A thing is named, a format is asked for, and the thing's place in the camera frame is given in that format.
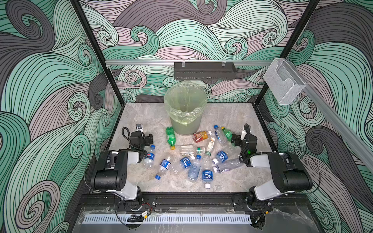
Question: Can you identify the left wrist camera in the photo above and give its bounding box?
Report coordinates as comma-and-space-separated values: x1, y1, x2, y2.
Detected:
136, 124, 143, 132

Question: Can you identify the green bottle yellow cap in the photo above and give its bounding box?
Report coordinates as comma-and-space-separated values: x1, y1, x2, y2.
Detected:
166, 127, 176, 150

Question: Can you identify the clear plastic wall holder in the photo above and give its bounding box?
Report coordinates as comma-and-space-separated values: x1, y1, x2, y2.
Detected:
263, 58, 306, 105

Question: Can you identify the pepsi label clear bottle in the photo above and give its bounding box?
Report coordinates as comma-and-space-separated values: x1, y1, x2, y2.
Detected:
144, 145, 155, 169

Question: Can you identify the aluminium right rail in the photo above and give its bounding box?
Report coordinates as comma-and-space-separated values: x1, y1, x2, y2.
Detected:
288, 61, 373, 171

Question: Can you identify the white slotted cable duct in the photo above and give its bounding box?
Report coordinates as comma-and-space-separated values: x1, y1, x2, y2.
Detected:
83, 214, 252, 224

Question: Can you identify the clear bottle blue label white cap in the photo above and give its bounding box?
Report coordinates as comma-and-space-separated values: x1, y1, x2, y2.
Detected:
172, 155, 196, 175

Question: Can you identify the aluminium rail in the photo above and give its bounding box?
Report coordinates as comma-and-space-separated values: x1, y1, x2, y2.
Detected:
288, 61, 373, 171
105, 59, 272, 66

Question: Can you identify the black wall tray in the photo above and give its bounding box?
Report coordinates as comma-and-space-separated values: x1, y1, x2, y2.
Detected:
173, 62, 237, 82

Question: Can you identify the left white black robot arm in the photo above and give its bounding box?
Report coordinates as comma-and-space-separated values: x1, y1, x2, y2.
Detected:
90, 131, 153, 202

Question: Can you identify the red yellow tea bottle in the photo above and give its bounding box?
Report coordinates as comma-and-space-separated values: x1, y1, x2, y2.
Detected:
193, 131, 212, 143

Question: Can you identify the clear bottle blue label front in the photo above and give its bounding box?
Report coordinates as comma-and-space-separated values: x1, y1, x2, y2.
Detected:
201, 154, 213, 189

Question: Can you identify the small bottle blue label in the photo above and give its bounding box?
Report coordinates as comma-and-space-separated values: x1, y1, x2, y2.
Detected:
212, 150, 228, 165

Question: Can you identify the clear bottle green cap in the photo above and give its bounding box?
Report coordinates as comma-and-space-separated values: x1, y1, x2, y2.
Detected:
180, 145, 206, 155

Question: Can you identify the clear grey bottle white cap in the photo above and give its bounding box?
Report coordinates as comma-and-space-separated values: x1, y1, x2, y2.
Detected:
212, 158, 244, 173

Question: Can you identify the green plastic bin liner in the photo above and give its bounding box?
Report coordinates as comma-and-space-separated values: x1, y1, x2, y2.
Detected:
164, 81, 208, 126

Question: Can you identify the clear bottle white picture label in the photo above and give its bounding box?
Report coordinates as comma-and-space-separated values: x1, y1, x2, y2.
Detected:
205, 137, 216, 156

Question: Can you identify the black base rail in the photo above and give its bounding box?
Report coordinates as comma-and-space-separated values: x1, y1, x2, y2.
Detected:
79, 192, 310, 212

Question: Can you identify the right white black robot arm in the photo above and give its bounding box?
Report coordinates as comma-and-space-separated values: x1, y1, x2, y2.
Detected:
231, 135, 313, 203

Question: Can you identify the aluminium back rail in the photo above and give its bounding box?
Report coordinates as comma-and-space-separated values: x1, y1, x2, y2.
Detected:
105, 59, 272, 66

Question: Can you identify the grey mesh waste bin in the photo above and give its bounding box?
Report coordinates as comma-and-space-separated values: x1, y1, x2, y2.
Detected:
165, 84, 207, 136

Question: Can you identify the clear blue tinted bottle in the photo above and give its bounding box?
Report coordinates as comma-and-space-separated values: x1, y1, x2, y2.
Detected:
188, 155, 202, 182

